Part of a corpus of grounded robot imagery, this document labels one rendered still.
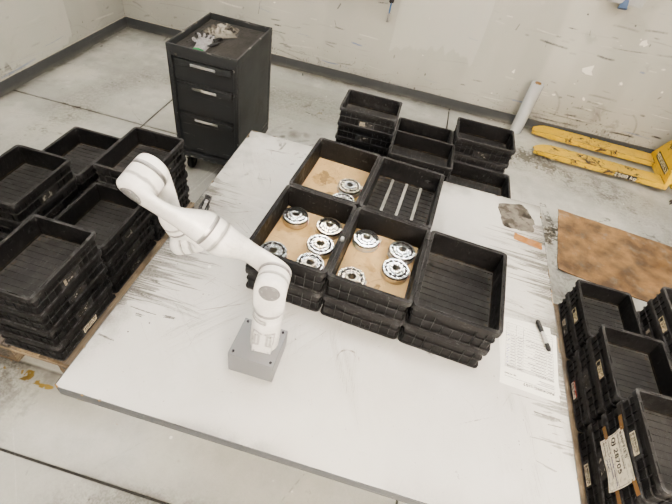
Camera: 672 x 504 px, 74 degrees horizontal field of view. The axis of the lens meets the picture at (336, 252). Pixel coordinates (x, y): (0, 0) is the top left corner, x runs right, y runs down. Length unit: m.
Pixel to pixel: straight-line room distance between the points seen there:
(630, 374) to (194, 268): 2.01
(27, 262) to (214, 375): 1.08
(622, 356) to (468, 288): 1.05
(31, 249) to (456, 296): 1.79
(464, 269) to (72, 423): 1.78
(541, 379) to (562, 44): 3.50
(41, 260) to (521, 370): 1.98
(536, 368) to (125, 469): 1.68
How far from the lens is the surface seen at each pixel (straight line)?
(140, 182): 1.14
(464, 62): 4.75
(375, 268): 1.69
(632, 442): 2.16
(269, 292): 1.22
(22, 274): 2.25
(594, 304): 2.92
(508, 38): 4.70
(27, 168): 2.81
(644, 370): 2.61
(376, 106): 3.42
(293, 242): 1.72
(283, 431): 1.45
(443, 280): 1.74
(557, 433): 1.74
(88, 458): 2.27
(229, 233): 1.18
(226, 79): 2.96
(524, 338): 1.89
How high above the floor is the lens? 2.04
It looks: 45 degrees down
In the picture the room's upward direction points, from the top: 12 degrees clockwise
